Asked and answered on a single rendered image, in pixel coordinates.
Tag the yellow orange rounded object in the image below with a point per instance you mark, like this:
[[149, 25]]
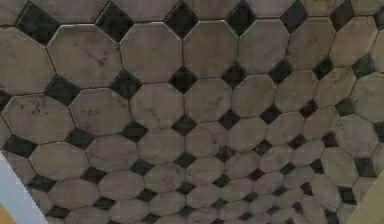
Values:
[[4, 216]]

